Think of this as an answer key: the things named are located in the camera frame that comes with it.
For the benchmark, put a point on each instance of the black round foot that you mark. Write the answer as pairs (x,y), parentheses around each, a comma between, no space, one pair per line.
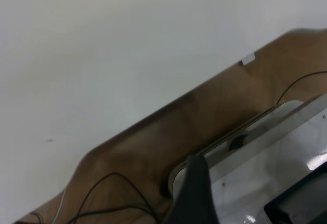
(238,141)

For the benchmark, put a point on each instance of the black base box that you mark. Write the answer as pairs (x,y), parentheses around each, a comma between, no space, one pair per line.
(301,198)

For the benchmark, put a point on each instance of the white table edge tag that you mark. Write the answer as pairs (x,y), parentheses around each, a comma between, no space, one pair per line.
(249,58)

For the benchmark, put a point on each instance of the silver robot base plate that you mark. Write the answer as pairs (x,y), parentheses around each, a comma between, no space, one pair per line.
(268,162)

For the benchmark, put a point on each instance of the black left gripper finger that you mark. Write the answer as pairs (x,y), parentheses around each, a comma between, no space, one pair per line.
(195,196)

